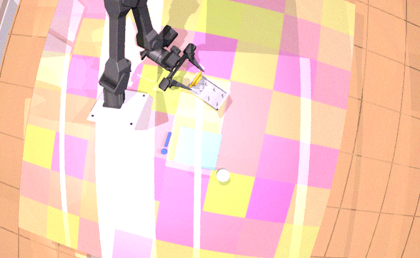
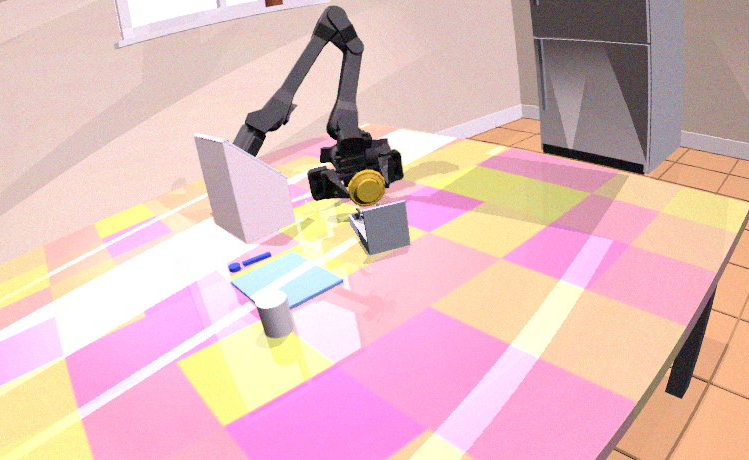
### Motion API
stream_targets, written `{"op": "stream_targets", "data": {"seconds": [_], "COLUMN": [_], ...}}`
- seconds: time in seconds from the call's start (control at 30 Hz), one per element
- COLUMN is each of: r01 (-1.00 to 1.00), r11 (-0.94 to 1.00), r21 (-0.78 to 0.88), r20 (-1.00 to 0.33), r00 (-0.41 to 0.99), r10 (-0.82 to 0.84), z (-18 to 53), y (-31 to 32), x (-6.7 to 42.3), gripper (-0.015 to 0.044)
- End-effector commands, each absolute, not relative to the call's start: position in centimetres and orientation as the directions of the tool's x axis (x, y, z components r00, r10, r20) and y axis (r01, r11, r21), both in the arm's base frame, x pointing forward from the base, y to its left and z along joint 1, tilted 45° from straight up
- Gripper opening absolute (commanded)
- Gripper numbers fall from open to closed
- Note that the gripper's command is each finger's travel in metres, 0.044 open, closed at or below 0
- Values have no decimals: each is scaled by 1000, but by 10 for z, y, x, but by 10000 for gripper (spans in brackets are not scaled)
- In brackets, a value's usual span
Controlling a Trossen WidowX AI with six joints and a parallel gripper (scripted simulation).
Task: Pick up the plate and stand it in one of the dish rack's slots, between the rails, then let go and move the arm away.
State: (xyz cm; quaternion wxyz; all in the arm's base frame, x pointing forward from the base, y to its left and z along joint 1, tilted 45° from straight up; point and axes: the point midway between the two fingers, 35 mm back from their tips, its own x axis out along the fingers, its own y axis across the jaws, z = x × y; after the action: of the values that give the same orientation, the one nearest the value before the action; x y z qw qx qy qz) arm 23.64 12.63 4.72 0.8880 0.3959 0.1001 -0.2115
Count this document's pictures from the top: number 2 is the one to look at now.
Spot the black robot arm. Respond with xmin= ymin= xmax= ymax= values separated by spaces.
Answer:
xmin=232 ymin=5 xmax=391 ymax=167

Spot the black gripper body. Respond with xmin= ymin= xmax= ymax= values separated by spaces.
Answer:
xmin=307 ymin=148 xmax=404 ymax=201

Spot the yellow plate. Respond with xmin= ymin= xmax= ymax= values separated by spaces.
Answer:
xmin=348 ymin=170 xmax=386 ymax=206

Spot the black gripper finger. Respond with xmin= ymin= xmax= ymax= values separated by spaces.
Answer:
xmin=320 ymin=169 xmax=350 ymax=199
xmin=378 ymin=155 xmax=395 ymax=188

